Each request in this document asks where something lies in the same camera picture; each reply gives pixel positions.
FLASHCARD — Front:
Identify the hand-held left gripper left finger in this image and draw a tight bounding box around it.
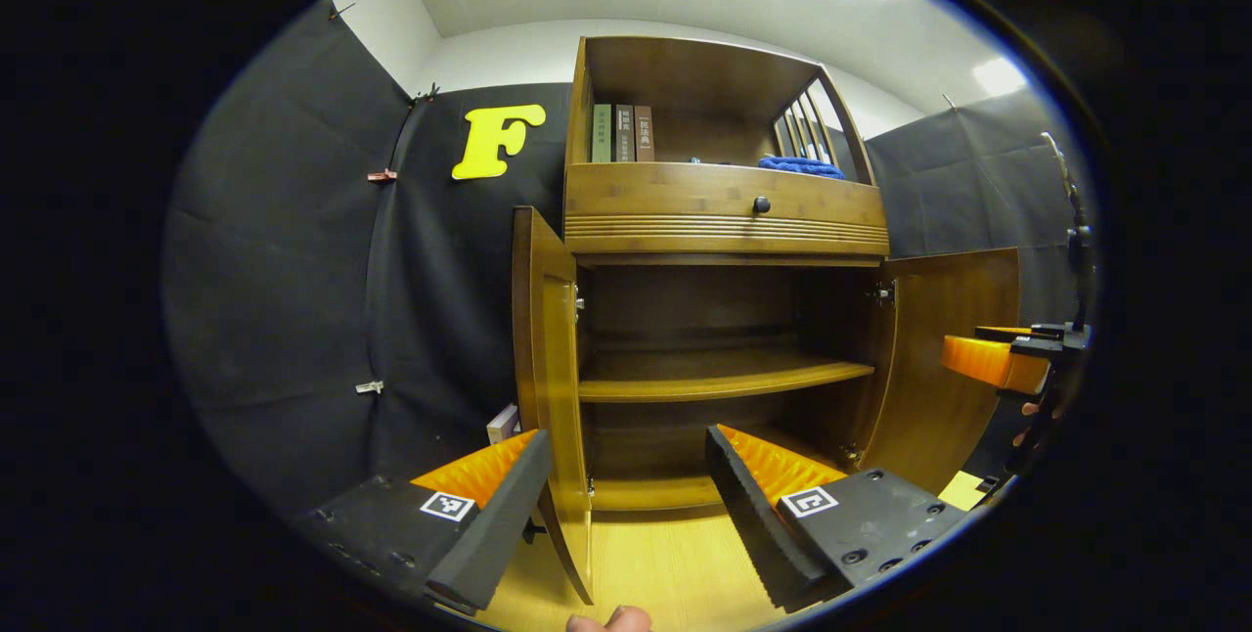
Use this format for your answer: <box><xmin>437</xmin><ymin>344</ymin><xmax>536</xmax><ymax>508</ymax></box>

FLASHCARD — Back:
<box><xmin>293</xmin><ymin>429</ymin><xmax>556</xmax><ymax>613</ymax></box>

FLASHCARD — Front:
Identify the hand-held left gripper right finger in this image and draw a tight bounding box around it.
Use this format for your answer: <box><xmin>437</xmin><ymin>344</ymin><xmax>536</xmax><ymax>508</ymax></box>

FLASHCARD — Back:
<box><xmin>704</xmin><ymin>424</ymin><xmax>974</xmax><ymax>613</ymax></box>

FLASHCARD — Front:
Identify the wooden shoe cabinet door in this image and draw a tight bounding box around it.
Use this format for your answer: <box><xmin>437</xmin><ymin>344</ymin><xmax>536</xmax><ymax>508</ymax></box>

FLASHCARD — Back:
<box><xmin>851</xmin><ymin>248</ymin><xmax>1021</xmax><ymax>496</ymax></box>
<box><xmin>511</xmin><ymin>205</ymin><xmax>596</xmax><ymax>606</ymax></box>

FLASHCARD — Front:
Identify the wooden shoe cabinet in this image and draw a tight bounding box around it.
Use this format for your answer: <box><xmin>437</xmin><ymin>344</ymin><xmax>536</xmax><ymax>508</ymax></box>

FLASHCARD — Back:
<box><xmin>562</xmin><ymin>35</ymin><xmax>896</xmax><ymax>516</ymax></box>

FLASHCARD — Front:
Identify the wooden inner shelf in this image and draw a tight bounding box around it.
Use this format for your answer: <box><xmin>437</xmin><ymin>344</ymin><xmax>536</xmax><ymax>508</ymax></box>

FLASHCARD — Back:
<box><xmin>577</xmin><ymin>348</ymin><xmax>876</xmax><ymax>405</ymax></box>

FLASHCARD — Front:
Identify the blue towel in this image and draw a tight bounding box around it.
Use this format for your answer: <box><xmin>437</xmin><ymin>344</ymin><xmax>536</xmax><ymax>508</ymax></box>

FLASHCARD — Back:
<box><xmin>757</xmin><ymin>156</ymin><xmax>847</xmax><ymax>180</ymax></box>

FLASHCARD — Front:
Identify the small ceiling light panel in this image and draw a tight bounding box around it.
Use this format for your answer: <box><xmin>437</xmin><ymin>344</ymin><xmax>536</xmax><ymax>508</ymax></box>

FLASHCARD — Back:
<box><xmin>971</xmin><ymin>57</ymin><xmax>1028</xmax><ymax>97</ymax></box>

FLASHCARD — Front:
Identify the black backdrop cloth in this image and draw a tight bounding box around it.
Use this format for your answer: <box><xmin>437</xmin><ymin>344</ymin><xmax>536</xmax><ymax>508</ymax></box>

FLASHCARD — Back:
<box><xmin>161</xmin><ymin>0</ymin><xmax>1092</xmax><ymax>516</ymax></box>

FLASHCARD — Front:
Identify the wooden ribbed drawer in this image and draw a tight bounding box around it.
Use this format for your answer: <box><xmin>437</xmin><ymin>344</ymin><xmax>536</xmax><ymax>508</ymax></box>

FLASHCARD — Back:
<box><xmin>563</xmin><ymin>162</ymin><xmax>891</xmax><ymax>258</ymax></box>

